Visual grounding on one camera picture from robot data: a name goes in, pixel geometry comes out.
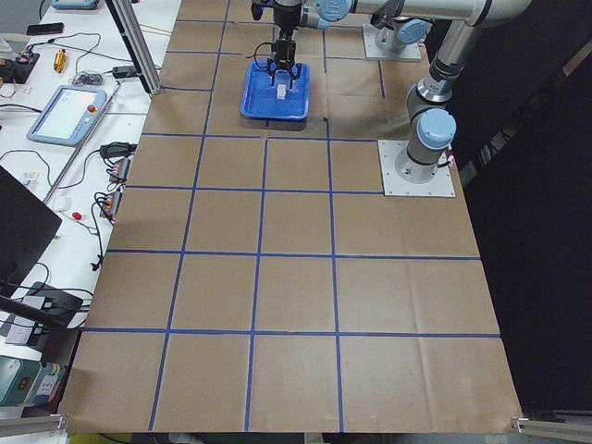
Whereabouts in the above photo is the aluminium frame post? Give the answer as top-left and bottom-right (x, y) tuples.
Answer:
(105, 0), (162, 96)

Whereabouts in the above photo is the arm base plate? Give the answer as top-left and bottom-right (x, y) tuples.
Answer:
(362, 20), (426, 62)
(377, 140), (456, 198)

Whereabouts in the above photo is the blue plastic tray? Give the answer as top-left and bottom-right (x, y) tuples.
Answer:
(240, 61), (310, 121)

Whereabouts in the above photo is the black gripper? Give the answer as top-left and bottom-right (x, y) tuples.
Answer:
(265, 38), (302, 88)

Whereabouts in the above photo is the black smartphone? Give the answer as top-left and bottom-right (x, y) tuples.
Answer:
(26, 22), (65, 36)

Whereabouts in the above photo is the wooden stick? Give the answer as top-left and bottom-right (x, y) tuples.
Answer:
(140, 24), (172, 36)

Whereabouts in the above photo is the black power adapter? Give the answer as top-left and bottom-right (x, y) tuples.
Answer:
(112, 66), (137, 79)

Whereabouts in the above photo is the teach pendant tablet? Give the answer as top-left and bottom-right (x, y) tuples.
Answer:
(27, 85), (107, 147)

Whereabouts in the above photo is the black laptop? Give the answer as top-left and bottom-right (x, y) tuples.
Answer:
(0, 167), (62, 297)

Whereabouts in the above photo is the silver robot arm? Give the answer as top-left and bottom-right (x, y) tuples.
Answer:
(251, 1), (433, 82)
(339, 0), (530, 184)

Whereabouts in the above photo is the yellow cylindrical tool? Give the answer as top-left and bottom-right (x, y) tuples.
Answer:
(53, 49), (67, 73)

